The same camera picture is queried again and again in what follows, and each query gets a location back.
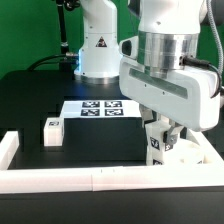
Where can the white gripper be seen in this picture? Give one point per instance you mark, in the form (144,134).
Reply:
(161,73)

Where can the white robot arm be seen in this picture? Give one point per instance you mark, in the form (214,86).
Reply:
(100,57)

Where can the white U-shaped fence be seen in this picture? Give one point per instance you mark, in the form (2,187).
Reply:
(101,178)

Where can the white marker sheet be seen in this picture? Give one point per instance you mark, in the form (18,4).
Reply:
(100,109)

